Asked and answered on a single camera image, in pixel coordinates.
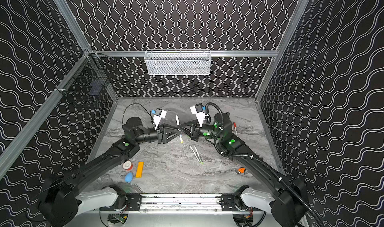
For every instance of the white wire mesh basket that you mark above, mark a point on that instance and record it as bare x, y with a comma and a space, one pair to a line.
175, 62

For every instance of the black wire mesh basket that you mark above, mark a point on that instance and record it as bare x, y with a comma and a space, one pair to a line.
91, 85

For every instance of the yellow rectangular block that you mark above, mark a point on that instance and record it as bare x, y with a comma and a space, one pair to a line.
140, 168

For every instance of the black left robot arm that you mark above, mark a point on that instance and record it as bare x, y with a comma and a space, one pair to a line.
58, 203

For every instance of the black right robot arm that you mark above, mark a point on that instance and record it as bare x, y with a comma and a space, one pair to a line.
290, 197

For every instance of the white pen green end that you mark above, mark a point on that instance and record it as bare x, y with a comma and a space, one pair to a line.
198, 154

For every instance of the red white tape roll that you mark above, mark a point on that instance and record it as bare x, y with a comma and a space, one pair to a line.
127, 165

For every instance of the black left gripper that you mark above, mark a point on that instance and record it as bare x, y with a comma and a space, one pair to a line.
161, 134

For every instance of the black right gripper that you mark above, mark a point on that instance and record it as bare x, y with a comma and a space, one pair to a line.
194, 132

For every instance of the white pen red cap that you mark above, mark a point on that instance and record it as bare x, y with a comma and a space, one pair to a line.
235, 128

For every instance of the white pen green tip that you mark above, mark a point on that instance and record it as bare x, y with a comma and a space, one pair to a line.
193, 150

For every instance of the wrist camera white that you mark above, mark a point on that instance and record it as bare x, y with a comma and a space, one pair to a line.
158, 115
199, 111

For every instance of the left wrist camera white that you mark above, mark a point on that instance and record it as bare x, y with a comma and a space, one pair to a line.
158, 115

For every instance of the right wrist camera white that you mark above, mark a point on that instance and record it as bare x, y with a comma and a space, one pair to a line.
199, 111

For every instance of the blue egg-shaped sponge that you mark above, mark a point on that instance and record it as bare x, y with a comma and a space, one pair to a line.
129, 177

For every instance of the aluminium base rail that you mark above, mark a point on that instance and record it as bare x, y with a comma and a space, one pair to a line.
175, 203

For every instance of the white pen yellow tip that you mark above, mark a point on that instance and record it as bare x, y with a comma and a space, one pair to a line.
180, 135

